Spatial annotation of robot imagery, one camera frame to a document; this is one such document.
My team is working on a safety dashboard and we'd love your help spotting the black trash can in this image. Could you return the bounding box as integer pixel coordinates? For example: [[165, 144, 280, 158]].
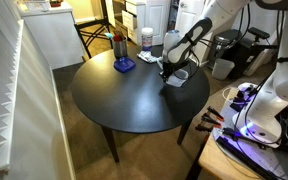
[[213, 28, 243, 64]]

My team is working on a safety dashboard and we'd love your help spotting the long black bar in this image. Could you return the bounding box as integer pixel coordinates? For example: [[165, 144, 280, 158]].
[[216, 135, 278, 180]]

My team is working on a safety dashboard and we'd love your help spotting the round black table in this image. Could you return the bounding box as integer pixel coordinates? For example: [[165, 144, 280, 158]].
[[69, 44, 211, 164]]

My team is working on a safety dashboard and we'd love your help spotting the metal utensil cup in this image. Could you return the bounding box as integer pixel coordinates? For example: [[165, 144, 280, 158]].
[[112, 35, 129, 59]]

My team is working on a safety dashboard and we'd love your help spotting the white drawer cabinet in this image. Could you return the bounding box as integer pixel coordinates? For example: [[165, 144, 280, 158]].
[[112, 0, 172, 47]]

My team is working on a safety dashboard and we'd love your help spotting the dark mounting bracket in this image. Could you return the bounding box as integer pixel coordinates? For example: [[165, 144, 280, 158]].
[[229, 84, 258, 113]]

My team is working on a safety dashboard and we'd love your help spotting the white cable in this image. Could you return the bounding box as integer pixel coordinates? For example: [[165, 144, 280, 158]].
[[221, 86, 240, 103]]

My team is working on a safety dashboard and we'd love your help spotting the white wipes canister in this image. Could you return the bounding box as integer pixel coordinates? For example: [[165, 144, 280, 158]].
[[140, 27, 154, 52]]

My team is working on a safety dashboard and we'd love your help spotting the small white wastebasket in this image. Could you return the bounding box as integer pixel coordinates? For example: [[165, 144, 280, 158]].
[[211, 57, 236, 81]]

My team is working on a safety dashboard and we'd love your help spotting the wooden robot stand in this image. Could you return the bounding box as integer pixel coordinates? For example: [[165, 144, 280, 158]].
[[198, 87, 288, 180]]

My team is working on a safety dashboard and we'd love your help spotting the grey metal base plate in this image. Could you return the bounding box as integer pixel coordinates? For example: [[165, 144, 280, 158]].
[[212, 99, 288, 180]]

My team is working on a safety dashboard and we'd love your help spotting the black clamp with orange tip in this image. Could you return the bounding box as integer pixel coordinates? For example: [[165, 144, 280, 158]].
[[207, 105, 225, 122], [195, 123, 215, 133], [201, 113, 222, 128]]

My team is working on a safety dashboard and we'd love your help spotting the black storage bin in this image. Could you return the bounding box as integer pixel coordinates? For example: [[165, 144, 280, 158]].
[[232, 36, 272, 79]]

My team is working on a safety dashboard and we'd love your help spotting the black camera on stand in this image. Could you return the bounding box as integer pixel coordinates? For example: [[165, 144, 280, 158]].
[[247, 26, 283, 53]]

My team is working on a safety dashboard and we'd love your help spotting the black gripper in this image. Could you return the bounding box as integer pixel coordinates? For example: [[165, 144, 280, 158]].
[[159, 59, 185, 83]]

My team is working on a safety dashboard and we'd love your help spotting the crumpled white cloth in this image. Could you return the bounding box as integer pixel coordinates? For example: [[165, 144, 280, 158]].
[[136, 50, 162, 64]]

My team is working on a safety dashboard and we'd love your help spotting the white kitchen counter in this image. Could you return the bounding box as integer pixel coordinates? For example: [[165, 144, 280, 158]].
[[16, 1, 87, 70]]

